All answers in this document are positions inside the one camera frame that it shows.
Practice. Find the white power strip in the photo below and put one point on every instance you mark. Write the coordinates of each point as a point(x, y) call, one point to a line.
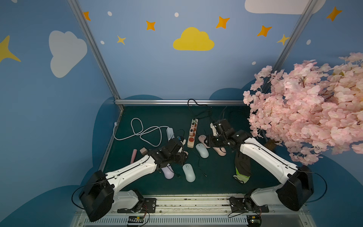
point(170, 133)

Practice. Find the pink charger adapter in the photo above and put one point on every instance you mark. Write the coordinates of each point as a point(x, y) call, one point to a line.
point(143, 151)

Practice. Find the black green work glove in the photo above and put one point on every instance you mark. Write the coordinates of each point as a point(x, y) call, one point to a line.
point(242, 167)

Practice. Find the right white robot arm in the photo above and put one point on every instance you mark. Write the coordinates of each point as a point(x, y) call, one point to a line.
point(296, 183)

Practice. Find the aluminium frame rail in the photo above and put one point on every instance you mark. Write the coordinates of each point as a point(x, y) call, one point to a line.
point(191, 102)

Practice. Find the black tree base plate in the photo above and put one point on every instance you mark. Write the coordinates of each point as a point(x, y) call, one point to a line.
point(271, 145)

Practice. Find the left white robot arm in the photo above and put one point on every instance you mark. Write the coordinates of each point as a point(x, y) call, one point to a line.
point(98, 195)

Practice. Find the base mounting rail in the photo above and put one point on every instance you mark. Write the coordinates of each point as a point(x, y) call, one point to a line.
point(199, 210)

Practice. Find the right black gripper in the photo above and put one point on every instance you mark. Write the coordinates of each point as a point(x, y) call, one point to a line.
point(217, 136)

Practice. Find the purple pink garden fork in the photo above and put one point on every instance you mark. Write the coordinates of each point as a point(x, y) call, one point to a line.
point(133, 156)

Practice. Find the pink cherry blossom tree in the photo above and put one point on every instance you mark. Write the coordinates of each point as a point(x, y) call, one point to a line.
point(311, 109)

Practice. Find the purple wireless mouse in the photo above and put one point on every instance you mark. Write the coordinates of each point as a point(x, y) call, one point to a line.
point(168, 172)

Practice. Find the pink mouse near strip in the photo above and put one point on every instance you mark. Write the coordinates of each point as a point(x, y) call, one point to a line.
point(202, 139)

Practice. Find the cream red power strip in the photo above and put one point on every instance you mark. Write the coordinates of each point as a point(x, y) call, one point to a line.
point(192, 133)

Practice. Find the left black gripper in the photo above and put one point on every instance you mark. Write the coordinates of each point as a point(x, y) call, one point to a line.
point(176, 150)

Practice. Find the light green wireless mouse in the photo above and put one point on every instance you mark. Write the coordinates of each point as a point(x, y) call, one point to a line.
point(189, 172)

